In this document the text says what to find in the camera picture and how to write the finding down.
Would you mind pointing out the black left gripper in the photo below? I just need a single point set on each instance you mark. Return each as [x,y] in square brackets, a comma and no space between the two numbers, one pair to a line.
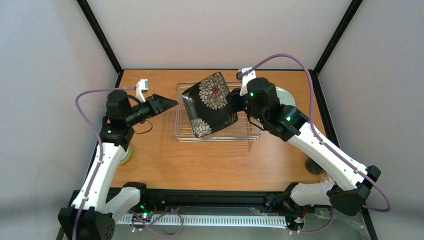
[154,105]

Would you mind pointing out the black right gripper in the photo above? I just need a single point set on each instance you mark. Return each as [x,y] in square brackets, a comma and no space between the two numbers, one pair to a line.
[236,99]

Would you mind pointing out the wire metal dish rack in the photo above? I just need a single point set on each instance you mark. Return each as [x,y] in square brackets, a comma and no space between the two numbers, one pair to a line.
[242,130]

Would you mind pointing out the black floral square plate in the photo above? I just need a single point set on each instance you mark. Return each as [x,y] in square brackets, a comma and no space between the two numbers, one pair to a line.
[208,104]

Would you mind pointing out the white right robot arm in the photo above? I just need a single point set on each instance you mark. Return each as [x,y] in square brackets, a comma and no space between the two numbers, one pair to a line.
[351,182]

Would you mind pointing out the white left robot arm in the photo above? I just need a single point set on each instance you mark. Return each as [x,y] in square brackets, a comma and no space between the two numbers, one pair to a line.
[102,159]

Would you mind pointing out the light green round plate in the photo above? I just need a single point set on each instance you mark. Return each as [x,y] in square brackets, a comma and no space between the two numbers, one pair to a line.
[285,97]

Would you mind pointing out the green yellow small bowl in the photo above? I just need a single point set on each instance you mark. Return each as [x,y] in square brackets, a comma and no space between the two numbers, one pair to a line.
[126,157]

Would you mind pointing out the dark green cup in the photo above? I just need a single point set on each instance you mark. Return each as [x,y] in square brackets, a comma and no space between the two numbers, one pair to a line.
[313,168]

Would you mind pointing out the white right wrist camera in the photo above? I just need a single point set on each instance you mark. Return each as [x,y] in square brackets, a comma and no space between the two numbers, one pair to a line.
[244,75]

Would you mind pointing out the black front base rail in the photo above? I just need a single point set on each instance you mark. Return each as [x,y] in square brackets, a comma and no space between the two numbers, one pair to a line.
[265,201]

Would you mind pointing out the black frame post right rear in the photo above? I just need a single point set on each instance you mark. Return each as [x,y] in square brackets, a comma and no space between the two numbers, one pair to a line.
[337,35]

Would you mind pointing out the black frame post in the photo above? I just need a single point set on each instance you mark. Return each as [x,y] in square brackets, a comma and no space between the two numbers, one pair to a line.
[337,35]
[99,33]

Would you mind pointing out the white slotted cable duct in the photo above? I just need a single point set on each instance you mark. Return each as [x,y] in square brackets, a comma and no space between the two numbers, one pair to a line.
[220,221]

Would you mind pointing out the black frame post left rear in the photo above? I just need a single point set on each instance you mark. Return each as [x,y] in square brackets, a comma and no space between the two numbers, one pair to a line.
[99,33]

